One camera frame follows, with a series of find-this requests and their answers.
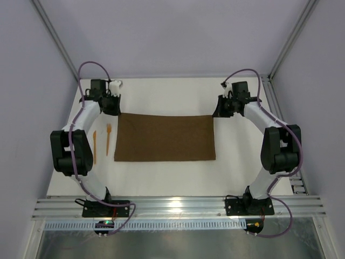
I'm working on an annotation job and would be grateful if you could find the brown cloth napkin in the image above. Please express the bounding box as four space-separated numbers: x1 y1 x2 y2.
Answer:
114 113 216 162

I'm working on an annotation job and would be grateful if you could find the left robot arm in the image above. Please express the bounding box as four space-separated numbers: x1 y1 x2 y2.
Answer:
50 79 122 205

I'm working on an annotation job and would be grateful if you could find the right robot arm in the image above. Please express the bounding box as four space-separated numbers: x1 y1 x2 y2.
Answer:
212 81 301 215

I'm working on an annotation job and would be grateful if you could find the orange plastic fork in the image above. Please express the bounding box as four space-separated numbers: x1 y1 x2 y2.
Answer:
106 123 112 156

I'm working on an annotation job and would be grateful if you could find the orange plastic knife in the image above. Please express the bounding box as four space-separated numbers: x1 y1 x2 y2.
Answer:
93 130 97 165

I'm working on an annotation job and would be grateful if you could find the left black connector board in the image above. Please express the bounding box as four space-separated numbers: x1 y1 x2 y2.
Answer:
93 220 114 237

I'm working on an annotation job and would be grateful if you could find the black connector board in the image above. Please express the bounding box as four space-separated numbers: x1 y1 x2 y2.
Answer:
244 219 264 236
93 220 114 237

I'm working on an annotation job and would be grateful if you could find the right black connector board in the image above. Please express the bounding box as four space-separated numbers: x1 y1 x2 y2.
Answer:
244 219 264 236

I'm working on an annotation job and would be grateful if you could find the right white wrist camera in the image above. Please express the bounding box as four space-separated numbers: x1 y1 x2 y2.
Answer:
220 81 232 99

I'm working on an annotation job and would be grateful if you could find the left corner aluminium post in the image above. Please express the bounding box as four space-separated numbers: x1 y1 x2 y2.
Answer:
29 0 78 81

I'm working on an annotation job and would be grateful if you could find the corner aluminium post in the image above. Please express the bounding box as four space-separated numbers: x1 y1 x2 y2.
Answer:
268 0 319 81
29 0 78 81

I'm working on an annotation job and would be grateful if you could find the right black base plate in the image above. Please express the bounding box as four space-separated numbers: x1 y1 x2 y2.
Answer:
224 195 275 216

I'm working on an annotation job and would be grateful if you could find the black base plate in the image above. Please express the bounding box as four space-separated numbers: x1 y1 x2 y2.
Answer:
224 195 275 216
75 200 130 218

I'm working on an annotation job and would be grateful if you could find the right side aluminium rail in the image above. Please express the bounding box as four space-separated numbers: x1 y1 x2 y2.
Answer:
261 74 309 195

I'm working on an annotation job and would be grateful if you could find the aluminium rail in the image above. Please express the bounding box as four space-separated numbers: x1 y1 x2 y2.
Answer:
32 195 326 220
261 74 309 195

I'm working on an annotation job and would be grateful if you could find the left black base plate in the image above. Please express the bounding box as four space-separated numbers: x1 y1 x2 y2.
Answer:
75 200 130 218

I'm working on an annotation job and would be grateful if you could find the front aluminium rail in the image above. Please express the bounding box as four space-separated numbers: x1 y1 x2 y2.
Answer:
32 195 326 220

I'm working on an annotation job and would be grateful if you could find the right corner aluminium post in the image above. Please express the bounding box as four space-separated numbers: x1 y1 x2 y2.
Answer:
268 0 319 81

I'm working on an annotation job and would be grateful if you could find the slotted cable duct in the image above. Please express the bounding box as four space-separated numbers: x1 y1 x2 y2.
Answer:
44 218 246 231

